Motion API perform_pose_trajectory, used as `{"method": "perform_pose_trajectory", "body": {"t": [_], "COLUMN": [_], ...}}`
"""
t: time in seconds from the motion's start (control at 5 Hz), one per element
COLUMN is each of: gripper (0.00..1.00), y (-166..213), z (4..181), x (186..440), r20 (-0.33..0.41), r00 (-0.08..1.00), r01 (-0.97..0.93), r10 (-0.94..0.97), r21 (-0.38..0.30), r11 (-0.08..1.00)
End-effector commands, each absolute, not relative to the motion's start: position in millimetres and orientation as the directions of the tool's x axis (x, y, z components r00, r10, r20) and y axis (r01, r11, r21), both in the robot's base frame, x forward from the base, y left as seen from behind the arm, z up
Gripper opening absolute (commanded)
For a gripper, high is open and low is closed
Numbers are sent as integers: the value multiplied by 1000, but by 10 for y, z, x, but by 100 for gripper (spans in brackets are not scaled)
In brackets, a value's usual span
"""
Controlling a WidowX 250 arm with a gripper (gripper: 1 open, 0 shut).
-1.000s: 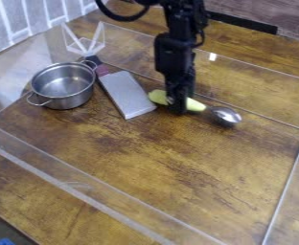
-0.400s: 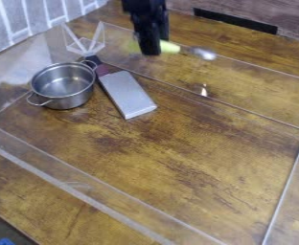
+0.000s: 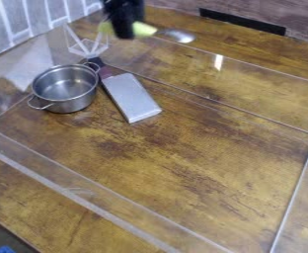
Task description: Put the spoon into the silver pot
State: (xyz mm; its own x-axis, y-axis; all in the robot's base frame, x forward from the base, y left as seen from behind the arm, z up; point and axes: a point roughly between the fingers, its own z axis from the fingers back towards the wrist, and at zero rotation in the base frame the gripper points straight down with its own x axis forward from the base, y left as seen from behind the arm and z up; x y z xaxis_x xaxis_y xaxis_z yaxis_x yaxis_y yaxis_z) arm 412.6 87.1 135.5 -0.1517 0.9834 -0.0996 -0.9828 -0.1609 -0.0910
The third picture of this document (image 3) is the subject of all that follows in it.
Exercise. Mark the grey sharpening stone block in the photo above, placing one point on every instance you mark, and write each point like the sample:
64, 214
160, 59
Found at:
129, 95

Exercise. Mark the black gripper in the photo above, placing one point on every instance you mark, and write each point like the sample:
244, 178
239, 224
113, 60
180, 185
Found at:
123, 12

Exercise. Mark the clear acrylic corner bracket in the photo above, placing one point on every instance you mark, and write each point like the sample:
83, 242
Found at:
85, 47

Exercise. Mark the black bar on table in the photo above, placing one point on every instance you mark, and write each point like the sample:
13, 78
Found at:
244, 22

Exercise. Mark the silver metal pot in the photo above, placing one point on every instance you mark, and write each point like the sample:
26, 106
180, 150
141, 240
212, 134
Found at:
65, 88

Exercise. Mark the yellow handled metal spoon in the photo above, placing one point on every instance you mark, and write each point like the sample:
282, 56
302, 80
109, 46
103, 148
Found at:
144, 31

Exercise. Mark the blue object at corner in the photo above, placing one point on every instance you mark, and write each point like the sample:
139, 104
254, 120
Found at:
6, 249

